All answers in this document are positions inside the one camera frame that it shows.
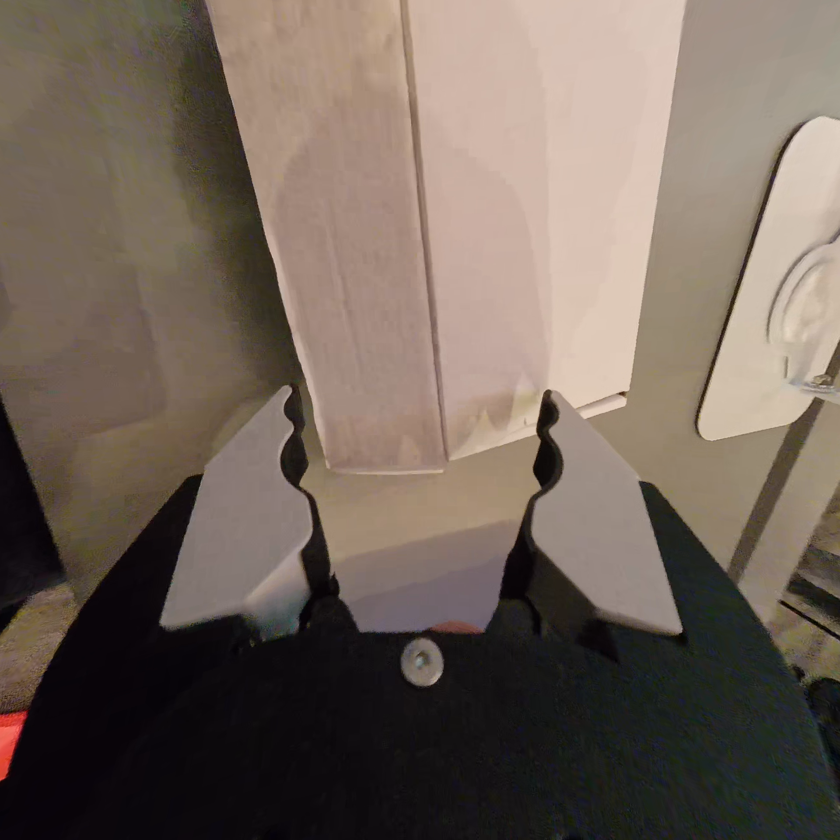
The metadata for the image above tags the white rounded mounting plate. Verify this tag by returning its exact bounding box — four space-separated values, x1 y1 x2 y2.
696 117 840 441

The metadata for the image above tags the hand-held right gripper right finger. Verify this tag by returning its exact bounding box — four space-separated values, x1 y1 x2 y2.
497 389 685 644

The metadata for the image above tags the person's black clothing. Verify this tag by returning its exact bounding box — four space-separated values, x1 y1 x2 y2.
0 394 67 611

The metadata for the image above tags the white cardboard box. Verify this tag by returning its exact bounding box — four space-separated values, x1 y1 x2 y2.
206 0 686 475

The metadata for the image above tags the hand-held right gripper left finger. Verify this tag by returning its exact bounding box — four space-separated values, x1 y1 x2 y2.
159 385 341 641

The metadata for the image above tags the red object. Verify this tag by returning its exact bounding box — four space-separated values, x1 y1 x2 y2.
0 712 27 782

